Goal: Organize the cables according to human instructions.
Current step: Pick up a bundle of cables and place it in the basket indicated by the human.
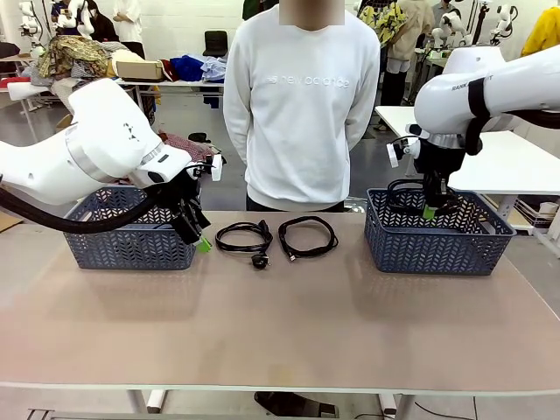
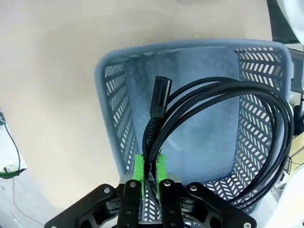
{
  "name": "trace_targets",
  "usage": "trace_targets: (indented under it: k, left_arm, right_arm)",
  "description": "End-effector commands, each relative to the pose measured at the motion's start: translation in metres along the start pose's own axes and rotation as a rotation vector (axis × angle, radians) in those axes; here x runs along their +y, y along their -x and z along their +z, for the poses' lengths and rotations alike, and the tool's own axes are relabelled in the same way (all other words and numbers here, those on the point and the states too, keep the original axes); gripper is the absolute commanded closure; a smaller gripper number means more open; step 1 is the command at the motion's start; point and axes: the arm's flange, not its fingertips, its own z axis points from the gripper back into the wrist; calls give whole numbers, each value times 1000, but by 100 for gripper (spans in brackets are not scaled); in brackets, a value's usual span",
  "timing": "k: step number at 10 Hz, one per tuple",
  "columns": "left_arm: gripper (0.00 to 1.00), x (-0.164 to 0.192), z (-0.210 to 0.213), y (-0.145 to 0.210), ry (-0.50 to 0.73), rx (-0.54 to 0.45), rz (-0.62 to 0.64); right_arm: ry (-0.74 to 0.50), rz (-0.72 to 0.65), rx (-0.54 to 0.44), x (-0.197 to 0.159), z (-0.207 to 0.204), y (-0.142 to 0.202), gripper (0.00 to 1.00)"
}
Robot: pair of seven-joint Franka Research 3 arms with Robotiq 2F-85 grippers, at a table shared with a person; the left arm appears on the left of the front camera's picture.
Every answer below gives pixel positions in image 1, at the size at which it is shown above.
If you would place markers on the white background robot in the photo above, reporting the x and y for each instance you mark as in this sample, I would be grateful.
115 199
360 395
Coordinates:
30 22
450 24
503 22
72 15

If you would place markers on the yellow garment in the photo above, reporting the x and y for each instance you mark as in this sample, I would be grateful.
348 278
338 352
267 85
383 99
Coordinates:
542 32

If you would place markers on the black chair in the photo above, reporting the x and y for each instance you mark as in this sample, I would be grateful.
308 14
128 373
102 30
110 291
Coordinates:
216 44

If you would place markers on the white table holding clothes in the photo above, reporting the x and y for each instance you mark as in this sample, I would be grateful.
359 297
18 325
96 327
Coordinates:
184 83

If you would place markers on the person in white sweatshirt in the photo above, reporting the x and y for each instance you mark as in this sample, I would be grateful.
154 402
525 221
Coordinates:
302 109

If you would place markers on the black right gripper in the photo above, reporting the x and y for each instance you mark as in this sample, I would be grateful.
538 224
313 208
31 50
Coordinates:
437 159

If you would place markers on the person in yellow floral shirt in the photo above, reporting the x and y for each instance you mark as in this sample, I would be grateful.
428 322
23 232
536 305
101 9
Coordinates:
394 35

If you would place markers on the dark red cloth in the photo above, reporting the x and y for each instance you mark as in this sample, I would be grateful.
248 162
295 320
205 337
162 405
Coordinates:
168 70

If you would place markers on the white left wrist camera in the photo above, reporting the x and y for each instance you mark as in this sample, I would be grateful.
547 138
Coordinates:
216 170

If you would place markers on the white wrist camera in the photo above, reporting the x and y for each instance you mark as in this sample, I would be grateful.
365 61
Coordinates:
216 170
392 155

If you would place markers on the tan cardboard box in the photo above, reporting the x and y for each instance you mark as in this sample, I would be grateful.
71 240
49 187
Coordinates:
140 70

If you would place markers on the patterned clothes pile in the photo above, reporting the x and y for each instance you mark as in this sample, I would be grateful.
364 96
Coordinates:
74 57

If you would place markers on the black foot pedal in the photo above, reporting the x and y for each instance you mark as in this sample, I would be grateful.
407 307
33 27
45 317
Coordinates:
297 404

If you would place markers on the light blue shirt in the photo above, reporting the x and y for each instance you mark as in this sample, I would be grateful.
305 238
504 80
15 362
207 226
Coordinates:
213 70

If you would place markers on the person in white top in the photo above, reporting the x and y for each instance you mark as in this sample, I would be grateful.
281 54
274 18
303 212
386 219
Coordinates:
129 26

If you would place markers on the blue plastic basket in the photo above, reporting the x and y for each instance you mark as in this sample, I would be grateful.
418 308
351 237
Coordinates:
131 251
437 256

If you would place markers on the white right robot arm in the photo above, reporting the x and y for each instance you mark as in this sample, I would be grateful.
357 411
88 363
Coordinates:
503 87

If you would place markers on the person with face mask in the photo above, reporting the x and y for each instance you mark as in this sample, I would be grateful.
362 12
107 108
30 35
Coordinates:
105 26

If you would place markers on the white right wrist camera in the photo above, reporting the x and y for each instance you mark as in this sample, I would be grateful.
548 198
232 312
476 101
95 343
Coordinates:
392 155

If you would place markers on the blue cloth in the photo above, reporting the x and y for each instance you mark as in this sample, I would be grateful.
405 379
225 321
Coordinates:
186 67

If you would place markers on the red checked cloth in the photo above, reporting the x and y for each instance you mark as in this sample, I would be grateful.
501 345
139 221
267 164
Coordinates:
188 146

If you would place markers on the flat cardboard sheet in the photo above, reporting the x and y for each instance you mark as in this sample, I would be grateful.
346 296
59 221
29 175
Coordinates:
9 223

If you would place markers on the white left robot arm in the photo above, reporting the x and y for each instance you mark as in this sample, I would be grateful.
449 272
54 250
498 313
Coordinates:
87 144

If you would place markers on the white table leg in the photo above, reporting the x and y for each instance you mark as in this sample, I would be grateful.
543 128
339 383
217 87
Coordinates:
396 407
151 400

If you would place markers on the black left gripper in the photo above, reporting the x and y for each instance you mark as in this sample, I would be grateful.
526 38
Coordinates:
177 192

